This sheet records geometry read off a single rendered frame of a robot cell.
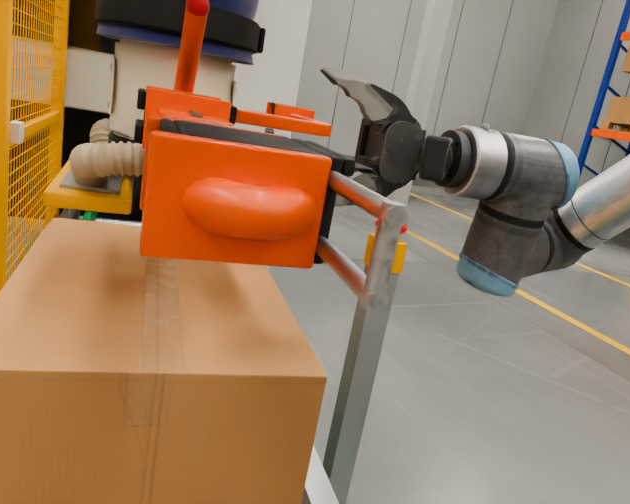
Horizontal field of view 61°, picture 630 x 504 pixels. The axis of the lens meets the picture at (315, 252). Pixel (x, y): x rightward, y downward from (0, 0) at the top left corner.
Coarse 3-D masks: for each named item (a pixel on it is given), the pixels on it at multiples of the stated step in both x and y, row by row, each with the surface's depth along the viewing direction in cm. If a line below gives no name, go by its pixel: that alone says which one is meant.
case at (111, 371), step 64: (64, 256) 88; (128, 256) 93; (0, 320) 64; (64, 320) 66; (128, 320) 70; (192, 320) 73; (256, 320) 77; (0, 384) 55; (64, 384) 56; (128, 384) 58; (192, 384) 60; (256, 384) 63; (320, 384) 65; (0, 448) 57; (64, 448) 59; (128, 448) 61; (192, 448) 63; (256, 448) 65
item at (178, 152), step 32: (160, 128) 26; (192, 128) 24; (224, 128) 27; (160, 160) 21; (192, 160) 21; (224, 160) 21; (256, 160) 22; (288, 160) 22; (320, 160) 22; (160, 192) 21; (320, 192) 23; (160, 224) 21; (192, 224) 22; (160, 256) 22; (192, 256) 22; (224, 256) 23; (256, 256) 23; (288, 256) 23
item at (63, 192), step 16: (64, 176) 72; (112, 176) 76; (128, 176) 80; (48, 192) 64; (64, 192) 64; (80, 192) 66; (96, 192) 67; (112, 192) 68; (128, 192) 70; (64, 208) 65; (80, 208) 65; (96, 208) 66; (112, 208) 66; (128, 208) 67
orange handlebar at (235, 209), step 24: (216, 120) 46; (240, 120) 87; (264, 120) 88; (288, 120) 89; (312, 120) 98; (192, 192) 21; (216, 192) 21; (240, 192) 21; (264, 192) 21; (288, 192) 22; (192, 216) 21; (216, 216) 21; (240, 216) 20; (264, 216) 21; (288, 216) 21; (312, 216) 22; (264, 240) 22
